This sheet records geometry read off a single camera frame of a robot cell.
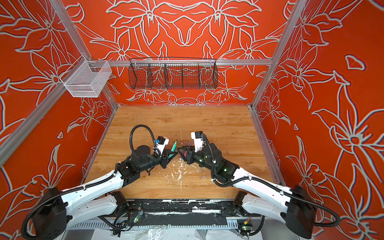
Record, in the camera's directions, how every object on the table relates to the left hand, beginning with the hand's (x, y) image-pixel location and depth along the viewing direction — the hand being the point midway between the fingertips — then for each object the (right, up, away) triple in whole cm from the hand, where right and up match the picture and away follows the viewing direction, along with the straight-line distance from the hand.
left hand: (175, 150), depth 75 cm
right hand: (+1, +2, -6) cm, 7 cm away
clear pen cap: (+13, -13, +11) cm, 22 cm away
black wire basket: (-5, +48, +25) cm, 54 cm away
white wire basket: (-58, +42, +19) cm, 74 cm away
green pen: (-1, +2, -2) cm, 3 cm away
